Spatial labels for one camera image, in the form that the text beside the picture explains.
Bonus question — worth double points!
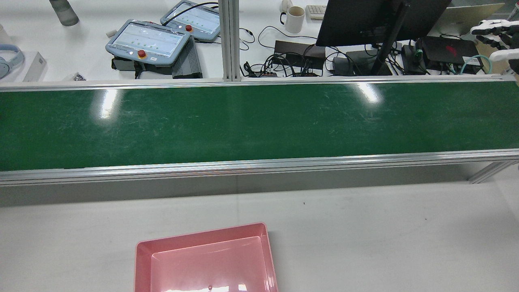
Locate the grey-blue teach pendant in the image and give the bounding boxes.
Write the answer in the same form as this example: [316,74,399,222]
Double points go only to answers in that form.
[105,19,192,68]
[160,0,222,43]

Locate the aluminium profile post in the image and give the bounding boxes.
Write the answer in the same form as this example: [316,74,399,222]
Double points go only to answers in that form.
[218,0,242,82]

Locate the black box with red logo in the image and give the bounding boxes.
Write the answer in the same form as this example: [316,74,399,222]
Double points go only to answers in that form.
[418,36,484,74]

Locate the black power brick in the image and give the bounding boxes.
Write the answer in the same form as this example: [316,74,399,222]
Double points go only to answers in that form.
[332,57,349,76]

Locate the green belt conveyor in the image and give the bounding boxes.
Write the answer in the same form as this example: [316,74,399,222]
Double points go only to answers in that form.
[0,75,519,187]

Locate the brown cardboard box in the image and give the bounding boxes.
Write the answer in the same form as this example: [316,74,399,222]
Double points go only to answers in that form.
[475,34,512,74]

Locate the black Huawei monitor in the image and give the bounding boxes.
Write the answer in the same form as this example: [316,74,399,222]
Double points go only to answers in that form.
[315,0,453,47]

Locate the black cable tangle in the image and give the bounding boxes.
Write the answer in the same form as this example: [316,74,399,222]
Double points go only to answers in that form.
[242,45,337,77]

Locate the pink plastic box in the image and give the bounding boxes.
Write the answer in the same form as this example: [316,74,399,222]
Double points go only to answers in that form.
[134,222,279,292]

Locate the white cardboard box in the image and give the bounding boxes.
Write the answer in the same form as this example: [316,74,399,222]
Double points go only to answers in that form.
[0,51,48,83]

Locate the black pendant cable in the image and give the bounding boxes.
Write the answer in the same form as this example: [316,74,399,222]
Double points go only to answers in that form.
[162,2,220,27]

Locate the blue-grey headphones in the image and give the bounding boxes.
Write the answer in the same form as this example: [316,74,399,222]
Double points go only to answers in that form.
[0,44,26,80]

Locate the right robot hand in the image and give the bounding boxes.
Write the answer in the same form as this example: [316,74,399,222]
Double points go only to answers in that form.
[470,18,519,75]

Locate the dark finned metal box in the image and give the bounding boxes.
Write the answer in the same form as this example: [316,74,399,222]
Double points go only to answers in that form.
[172,36,203,79]

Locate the white mug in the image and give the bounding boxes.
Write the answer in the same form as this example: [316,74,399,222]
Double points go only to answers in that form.
[279,6,306,34]

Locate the black dock box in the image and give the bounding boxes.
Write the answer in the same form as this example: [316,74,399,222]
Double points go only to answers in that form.
[274,40,326,68]

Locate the beige keyboard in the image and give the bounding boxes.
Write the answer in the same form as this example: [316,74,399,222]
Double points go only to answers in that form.
[305,4,327,21]

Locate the teal cable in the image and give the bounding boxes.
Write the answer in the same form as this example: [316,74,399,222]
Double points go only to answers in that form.
[459,54,493,76]

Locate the grey bottle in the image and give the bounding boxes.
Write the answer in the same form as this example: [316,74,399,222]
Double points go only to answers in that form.
[49,0,80,27]

